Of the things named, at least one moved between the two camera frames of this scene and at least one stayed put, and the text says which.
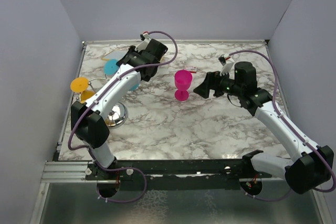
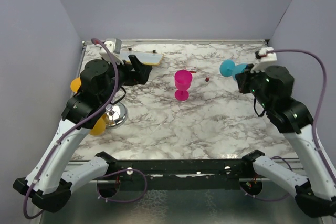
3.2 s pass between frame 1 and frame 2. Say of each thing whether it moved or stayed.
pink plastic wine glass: stayed
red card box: stayed
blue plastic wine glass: moved
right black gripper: moved
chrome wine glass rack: stayed
